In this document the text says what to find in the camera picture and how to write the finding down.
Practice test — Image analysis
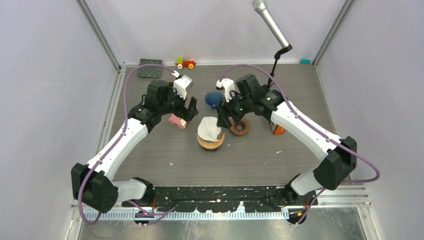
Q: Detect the clear smoky glass dripper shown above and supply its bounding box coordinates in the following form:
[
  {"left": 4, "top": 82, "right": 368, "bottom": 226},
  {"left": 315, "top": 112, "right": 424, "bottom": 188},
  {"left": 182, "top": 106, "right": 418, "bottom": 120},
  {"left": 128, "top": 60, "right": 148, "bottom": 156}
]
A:
[{"left": 216, "top": 127, "right": 225, "bottom": 142}]

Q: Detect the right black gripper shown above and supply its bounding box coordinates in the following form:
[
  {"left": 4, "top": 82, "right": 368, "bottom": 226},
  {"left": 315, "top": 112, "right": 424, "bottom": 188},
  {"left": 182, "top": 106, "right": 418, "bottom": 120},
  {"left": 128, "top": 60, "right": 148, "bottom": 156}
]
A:
[{"left": 215, "top": 90, "right": 253, "bottom": 130}]

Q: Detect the dark wooden dripper ring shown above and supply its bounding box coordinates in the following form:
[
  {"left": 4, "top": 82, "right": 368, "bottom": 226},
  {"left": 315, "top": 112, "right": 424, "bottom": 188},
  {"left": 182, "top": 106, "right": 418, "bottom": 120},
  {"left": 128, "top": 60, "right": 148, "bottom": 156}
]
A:
[{"left": 229, "top": 117, "right": 252, "bottom": 137}]

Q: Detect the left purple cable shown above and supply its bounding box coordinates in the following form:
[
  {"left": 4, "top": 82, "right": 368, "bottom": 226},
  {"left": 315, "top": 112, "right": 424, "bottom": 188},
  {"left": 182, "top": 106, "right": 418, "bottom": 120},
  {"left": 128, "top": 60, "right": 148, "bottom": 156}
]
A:
[{"left": 77, "top": 63, "right": 180, "bottom": 226}]

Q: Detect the colourful toy train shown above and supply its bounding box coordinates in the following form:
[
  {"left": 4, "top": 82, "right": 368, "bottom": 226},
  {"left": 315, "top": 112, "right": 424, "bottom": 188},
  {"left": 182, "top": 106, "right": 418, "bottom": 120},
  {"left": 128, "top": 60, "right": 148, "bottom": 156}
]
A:
[{"left": 175, "top": 57, "right": 196, "bottom": 70}]

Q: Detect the black microphone tripod stand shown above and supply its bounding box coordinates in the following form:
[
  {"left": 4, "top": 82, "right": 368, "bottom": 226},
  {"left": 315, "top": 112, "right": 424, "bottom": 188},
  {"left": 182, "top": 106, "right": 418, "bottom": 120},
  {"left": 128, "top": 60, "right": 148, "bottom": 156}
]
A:
[{"left": 266, "top": 48, "right": 285, "bottom": 89}]

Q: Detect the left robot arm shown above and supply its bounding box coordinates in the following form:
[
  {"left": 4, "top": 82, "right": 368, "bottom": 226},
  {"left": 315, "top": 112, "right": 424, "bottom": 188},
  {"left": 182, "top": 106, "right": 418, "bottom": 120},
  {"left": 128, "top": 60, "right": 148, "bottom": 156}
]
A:
[{"left": 71, "top": 75, "right": 199, "bottom": 214}]

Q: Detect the playing card box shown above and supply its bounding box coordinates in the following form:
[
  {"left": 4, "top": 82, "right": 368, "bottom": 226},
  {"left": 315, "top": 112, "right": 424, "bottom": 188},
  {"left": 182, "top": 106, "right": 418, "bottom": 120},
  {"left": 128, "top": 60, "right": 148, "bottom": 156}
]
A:
[{"left": 168, "top": 114, "right": 188, "bottom": 129}]

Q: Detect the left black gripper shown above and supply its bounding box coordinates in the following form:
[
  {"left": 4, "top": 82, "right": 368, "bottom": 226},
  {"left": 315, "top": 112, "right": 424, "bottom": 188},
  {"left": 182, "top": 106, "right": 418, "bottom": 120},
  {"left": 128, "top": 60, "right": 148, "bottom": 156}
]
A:
[{"left": 159, "top": 83, "right": 198, "bottom": 122}]

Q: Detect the white paper coffee filter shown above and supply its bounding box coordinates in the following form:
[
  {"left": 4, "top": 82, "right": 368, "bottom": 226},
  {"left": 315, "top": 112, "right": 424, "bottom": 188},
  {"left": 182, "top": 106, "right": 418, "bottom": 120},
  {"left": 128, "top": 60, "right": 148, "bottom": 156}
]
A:
[{"left": 197, "top": 116, "right": 222, "bottom": 142}]

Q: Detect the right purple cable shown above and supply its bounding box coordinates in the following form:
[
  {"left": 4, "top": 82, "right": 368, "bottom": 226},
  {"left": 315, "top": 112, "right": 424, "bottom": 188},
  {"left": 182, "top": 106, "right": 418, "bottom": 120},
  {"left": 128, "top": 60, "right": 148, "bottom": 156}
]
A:
[{"left": 218, "top": 63, "right": 382, "bottom": 226}]

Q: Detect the silver microphone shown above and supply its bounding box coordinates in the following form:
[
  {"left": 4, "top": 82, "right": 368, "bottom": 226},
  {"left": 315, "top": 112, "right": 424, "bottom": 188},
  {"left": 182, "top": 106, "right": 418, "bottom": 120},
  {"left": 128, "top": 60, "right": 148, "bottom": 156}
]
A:
[{"left": 252, "top": 0, "right": 293, "bottom": 54}]

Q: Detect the purple cable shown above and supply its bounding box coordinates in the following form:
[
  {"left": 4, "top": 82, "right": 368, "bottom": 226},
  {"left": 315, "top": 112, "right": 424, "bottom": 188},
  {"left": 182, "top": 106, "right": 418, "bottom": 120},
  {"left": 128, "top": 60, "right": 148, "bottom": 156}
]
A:
[
  {"left": 77, "top": 63, "right": 180, "bottom": 226},
  {"left": 218, "top": 63, "right": 382, "bottom": 226}
]

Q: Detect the orange coffee filter box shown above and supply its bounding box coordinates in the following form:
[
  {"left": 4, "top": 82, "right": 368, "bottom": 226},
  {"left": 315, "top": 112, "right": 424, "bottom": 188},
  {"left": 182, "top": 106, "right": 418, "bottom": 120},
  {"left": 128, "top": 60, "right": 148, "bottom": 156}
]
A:
[{"left": 268, "top": 121, "right": 286, "bottom": 136}]

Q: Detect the light wooden dripper ring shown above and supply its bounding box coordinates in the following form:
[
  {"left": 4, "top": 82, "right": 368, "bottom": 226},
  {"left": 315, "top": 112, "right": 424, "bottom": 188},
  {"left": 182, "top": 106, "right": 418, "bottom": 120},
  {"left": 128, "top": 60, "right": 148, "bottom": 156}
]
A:
[{"left": 196, "top": 132, "right": 226, "bottom": 151}]

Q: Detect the teal block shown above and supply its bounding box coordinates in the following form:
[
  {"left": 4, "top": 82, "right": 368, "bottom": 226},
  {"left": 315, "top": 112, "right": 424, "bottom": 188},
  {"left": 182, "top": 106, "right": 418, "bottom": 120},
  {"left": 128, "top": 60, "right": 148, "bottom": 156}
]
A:
[{"left": 300, "top": 58, "right": 311, "bottom": 64}]

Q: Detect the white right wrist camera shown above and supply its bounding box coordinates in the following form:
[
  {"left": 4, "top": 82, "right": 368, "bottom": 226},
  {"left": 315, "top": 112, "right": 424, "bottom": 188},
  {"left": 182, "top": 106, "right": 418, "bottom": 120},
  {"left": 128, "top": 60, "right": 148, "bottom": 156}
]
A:
[{"left": 215, "top": 78, "right": 235, "bottom": 103}]

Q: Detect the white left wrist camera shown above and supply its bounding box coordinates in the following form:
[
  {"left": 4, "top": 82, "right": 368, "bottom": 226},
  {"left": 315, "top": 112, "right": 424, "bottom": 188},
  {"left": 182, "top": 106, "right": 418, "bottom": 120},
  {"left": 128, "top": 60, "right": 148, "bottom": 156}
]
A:
[{"left": 171, "top": 70, "right": 193, "bottom": 100}]

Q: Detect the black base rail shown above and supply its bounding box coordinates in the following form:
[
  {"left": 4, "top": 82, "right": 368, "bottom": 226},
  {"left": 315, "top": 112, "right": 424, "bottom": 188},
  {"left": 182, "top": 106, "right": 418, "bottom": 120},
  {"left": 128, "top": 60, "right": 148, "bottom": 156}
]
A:
[{"left": 122, "top": 186, "right": 316, "bottom": 224}]

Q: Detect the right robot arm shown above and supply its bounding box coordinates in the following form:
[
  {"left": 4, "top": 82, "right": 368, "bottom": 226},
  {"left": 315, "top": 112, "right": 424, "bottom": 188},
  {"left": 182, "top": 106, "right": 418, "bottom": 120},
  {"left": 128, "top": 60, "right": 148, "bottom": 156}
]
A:
[{"left": 215, "top": 74, "right": 357, "bottom": 205}]

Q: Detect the dark grey building plate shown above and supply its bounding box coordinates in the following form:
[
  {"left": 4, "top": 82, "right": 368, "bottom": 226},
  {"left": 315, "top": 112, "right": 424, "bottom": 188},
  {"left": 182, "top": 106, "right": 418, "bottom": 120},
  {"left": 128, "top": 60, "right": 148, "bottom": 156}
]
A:
[{"left": 137, "top": 58, "right": 163, "bottom": 79}]

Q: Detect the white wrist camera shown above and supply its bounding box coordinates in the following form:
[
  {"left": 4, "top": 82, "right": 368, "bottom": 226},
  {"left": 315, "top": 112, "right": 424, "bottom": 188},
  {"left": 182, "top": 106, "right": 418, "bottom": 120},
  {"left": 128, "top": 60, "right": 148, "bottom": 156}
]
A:
[
  {"left": 171, "top": 70, "right": 193, "bottom": 100},
  {"left": 215, "top": 78, "right": 235, "bottom": 103}
]

